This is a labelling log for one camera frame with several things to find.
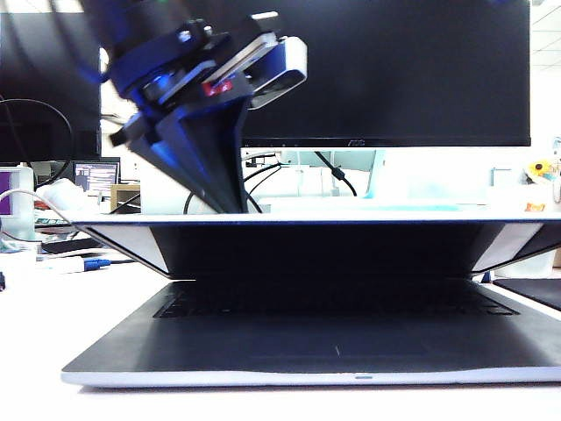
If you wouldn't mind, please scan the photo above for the yellow sunflower decoration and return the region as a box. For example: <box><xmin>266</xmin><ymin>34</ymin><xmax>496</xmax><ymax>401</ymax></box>
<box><xmin>527</xmin><ymin>159</ymin><xmax>556</xmax><ymax>180</ymax></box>

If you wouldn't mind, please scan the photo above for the black monitor with cables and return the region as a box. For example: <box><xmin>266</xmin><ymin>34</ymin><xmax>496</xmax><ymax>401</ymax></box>
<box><xmin>0</xmin><ymin>11</ymin><xmax>103</xmax><ymax>162</ymax></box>

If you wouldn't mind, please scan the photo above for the white cable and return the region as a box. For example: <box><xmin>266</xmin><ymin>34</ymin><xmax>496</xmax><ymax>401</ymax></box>
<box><xmin>0</xmin><ymin>189</ymin><xmax>74</xmax><ymax>225</ymax></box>

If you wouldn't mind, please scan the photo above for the black monitor power cable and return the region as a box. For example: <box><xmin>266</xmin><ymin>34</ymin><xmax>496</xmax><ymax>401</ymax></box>
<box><xmin>314</xmin><ymin>150</ymin><xmax>359</xmax><ymax>197</ymax></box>

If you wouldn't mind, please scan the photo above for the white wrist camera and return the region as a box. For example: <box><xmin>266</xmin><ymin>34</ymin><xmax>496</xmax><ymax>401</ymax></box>
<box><xmin>249</xmin><ymin>35</ymin><xmax>309</xmax><ymax>111</ymax></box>

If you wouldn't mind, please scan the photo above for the black looped cable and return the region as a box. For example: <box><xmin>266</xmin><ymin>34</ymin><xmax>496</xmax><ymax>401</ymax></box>
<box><xmin>0</xmin><ymin>97</ymin><xmax>74</xmax><ymax>177</ymax></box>

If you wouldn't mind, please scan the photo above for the blue VGA connector cable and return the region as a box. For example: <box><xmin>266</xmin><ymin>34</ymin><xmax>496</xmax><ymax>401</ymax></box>
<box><xmin>37</xmin><ymin>256</ymin><xmax>135</xmax><ymax>274</ymax></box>

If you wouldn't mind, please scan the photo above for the gray Dell laptop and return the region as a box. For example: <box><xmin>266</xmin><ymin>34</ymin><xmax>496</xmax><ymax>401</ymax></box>
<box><xmin>60</xmin><ymin>211</ymin><xmax>561</xmax><ymax>389</ymax></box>

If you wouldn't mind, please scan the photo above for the large black AOC monitor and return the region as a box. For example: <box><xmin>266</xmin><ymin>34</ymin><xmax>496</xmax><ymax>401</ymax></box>
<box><xmin>236</xmin><ymin>0</ymin><xmax>532</xmax><ymax>148</ymax></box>

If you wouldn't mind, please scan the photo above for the small lit text screen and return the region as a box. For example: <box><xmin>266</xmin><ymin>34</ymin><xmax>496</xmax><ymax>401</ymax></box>
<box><xmin>72</xmin><ymin>161</ymin><xmax>121</xmax><ymax>195</ymax></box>

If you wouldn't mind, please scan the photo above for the white storage container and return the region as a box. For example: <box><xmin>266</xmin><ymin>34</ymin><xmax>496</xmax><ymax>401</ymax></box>
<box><xmin>494</xmin><ymin>248</ymin><xmax>558</xmax><ymax>280</ymax></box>

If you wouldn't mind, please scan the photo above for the white device with purple screen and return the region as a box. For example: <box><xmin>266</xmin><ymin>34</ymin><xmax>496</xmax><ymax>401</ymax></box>
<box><xmin>0</xmin><ymin>166</ymin><xmax>36</xmax><ymax>240</ymax></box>

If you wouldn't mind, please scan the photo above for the flat black desk gadget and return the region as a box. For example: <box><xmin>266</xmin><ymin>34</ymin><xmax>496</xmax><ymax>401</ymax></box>
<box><xmin>40</xmin><ymin>237</ymin><xmax>104</xmax><ymax>255</ymax></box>

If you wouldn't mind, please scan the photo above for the wooden box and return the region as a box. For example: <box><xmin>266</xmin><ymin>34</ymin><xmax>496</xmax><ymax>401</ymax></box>
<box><xmin>110</xmin><ymin>183</ymin><xmax>142</xmax><ymax>215</ymax></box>

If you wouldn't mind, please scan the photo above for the black mouse pad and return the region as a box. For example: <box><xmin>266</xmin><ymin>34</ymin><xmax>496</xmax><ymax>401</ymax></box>
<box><xmin>494</xmin><ymin>278</ymin><xmax>561</xmax><ymax>312</ymax></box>

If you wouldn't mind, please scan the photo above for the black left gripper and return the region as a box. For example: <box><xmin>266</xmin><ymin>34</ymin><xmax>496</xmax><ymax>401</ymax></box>
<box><xmin>108</xmin><ymin>11</ymin><xmax>282</xmax><ymax>215</ymax></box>

